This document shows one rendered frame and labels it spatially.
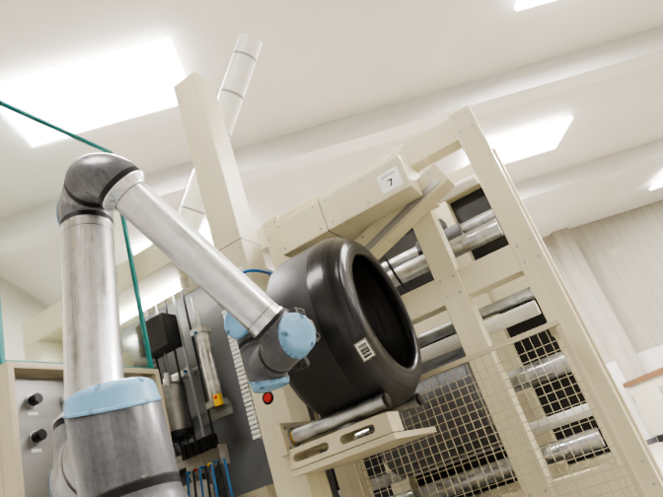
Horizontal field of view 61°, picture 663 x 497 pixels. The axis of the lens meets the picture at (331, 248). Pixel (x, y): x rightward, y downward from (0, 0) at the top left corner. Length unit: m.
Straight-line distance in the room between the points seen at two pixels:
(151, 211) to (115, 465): 0.55
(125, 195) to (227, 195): 1.02
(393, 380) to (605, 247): 9.43
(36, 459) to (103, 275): 0.65
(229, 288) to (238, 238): 0.96
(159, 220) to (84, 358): 0.31
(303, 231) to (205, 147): 0.53
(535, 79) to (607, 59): 0.71
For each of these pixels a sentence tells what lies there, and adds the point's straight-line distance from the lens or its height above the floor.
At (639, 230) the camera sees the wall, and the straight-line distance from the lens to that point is 11.40.
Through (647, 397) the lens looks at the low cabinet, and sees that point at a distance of 9.74.
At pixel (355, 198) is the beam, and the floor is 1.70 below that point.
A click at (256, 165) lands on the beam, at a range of 5.02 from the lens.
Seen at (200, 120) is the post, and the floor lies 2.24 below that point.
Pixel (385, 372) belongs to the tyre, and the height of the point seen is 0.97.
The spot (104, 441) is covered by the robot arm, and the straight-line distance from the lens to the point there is 0.96.
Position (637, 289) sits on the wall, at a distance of 10.92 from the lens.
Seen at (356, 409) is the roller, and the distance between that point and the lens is 1.75.
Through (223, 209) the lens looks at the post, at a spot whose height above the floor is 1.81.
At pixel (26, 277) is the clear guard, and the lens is 1.94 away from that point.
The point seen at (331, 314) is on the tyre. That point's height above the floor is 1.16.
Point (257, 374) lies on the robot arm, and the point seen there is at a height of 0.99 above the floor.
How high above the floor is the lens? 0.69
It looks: 23 degrees up
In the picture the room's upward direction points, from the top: 19 degrees counter-clockwise
